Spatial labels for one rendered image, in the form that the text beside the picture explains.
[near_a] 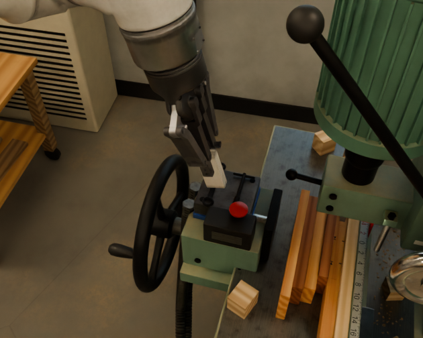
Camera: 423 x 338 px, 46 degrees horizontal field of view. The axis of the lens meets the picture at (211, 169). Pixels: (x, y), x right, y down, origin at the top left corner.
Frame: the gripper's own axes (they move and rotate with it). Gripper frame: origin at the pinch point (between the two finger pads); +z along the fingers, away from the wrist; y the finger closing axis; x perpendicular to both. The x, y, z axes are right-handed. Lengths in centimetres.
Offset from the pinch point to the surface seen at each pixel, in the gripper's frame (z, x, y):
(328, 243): 19.4, -15.3, 1.9
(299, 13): -28.1, -17.8, -7.0
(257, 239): 16.0, -4.2, -0.8
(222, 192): 10.3, 1.9, 4.1
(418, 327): 39.3, -29.9, -1.0
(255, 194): 11.7, -3.4, 5.4
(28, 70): 33, 103, 78
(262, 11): 49, 29, 133
